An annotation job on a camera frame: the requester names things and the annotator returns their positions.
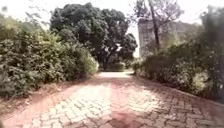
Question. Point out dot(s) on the red brick path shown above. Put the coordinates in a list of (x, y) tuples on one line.
[(110, 103)]

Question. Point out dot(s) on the large dark tree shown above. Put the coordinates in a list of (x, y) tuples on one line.
[(96, 30)]

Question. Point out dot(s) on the grey building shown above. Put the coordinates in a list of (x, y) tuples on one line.
[(146, 36)]

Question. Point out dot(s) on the bare earth strip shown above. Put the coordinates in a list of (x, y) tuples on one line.
[(30, 96)]

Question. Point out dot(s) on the thin bare tree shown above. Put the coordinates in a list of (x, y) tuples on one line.
[(155, 23)]

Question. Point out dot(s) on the green bushes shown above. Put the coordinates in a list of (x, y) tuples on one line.
[(186, 66), (36, 60)]

